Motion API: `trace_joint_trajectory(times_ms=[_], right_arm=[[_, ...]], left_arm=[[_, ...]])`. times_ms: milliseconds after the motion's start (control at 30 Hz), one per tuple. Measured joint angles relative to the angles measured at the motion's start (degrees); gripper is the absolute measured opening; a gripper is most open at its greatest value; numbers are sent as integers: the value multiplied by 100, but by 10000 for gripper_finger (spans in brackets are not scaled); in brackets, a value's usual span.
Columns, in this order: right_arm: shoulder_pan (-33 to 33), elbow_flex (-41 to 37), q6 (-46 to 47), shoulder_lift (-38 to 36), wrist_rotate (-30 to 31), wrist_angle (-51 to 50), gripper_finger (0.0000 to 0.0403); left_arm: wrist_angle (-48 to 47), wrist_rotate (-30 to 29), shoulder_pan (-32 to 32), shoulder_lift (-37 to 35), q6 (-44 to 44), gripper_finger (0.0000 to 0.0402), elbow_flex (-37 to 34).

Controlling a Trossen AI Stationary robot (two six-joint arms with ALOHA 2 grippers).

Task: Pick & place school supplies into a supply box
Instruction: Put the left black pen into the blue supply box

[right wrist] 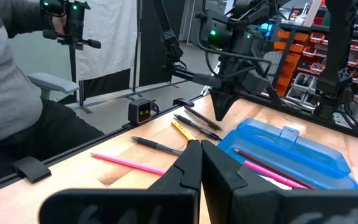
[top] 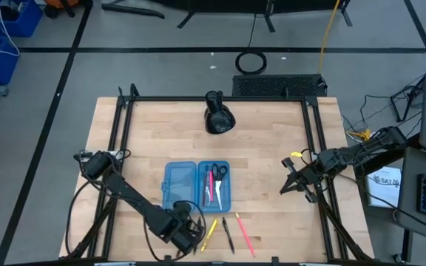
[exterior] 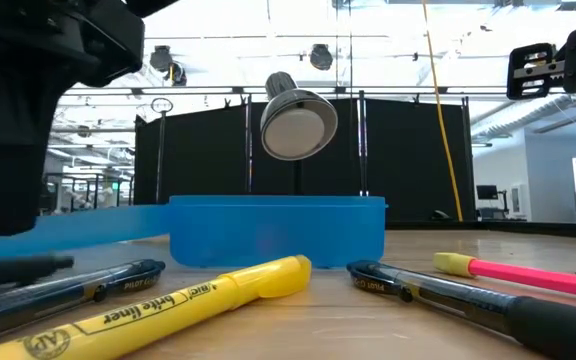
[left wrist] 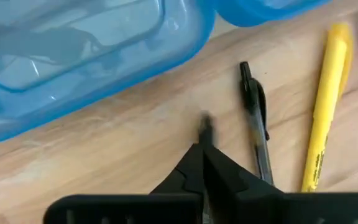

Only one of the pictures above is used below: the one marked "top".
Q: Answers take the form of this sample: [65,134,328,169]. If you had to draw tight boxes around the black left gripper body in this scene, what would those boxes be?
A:
[171,220,206,256]

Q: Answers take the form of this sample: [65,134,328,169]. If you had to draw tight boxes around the yellow highlighter pen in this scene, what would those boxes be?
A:
[200,218,219,253]

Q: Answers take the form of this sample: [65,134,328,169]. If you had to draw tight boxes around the black-handled scissors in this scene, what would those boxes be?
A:
[212,163,229,211]

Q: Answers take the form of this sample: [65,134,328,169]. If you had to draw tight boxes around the pink pencil with yellow eraser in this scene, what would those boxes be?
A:
[234,212,257,258]

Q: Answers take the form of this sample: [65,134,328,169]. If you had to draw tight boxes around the blue plastic supply box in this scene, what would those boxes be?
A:
[162,160,232,214]

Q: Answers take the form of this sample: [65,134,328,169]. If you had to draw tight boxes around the yellow hanging cable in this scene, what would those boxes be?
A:
[317,0,342,75]

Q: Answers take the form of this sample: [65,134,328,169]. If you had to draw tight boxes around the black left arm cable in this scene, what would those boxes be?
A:
[64,149,207,262]

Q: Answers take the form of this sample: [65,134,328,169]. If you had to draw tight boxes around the black partition screen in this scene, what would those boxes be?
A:
[101,0,354,33]

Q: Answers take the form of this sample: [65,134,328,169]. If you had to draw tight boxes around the white printed paper sheet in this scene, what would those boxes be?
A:
[366,166,402,209]

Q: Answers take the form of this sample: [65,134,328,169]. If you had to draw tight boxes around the coiled black cable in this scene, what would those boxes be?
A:
[234,50,268,76]

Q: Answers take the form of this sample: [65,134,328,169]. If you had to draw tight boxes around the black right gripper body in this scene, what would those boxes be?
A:
[281,157,329,205]

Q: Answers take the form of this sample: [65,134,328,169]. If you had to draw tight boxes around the black perforated computer case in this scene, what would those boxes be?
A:
[231,73,328,98]

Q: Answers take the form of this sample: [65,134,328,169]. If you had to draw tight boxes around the orange object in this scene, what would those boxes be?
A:
[44,0,81,9]

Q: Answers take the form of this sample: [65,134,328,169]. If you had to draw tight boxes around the yellow cable bundle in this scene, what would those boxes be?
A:
[347,128,372,142]

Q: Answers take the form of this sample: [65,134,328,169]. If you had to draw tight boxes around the black marker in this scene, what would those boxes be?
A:
[202,165,210,208]

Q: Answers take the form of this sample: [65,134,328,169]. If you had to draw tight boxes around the black gel pen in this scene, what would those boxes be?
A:
[222,216,235,255]

